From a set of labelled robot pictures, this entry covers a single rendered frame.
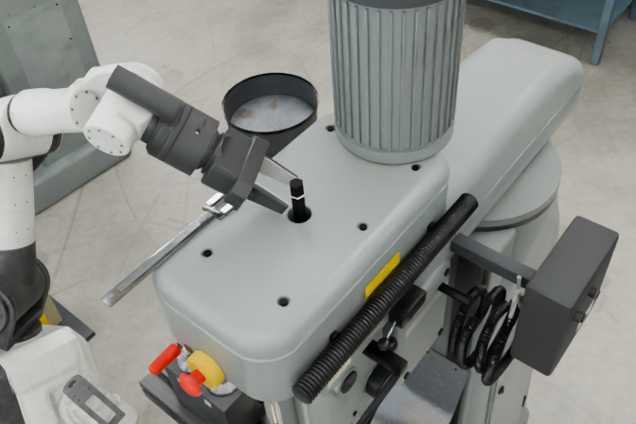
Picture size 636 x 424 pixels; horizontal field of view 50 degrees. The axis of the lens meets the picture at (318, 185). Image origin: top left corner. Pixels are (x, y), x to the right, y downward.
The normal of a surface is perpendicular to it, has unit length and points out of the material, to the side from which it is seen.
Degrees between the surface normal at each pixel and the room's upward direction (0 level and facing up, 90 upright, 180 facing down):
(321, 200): 0
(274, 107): 0
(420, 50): 90
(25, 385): 59
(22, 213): 82
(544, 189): 0
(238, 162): 33
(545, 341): 90
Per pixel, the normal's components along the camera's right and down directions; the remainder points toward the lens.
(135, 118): 0.42, -0.36
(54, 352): 0.76, -0.19
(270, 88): 0.11, 0.64
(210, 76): -0.07, -0.72
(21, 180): 0.86, 0.19
